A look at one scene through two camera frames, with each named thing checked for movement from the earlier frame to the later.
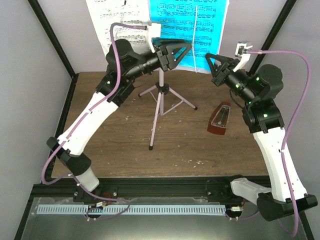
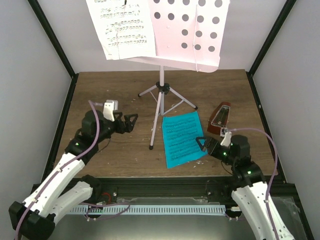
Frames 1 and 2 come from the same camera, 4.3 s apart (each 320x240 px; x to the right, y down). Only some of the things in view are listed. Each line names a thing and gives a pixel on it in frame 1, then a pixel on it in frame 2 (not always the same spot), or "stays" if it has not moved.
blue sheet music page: (200, 23) -> (180, 132)
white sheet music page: (106, 12) stays
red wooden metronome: (219, 120) stays
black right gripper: (220, 74) -> (210, 141)
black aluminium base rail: (176, 188) stays
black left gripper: (166, 60) -> (129, 127)
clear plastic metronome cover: (221, 118) stays
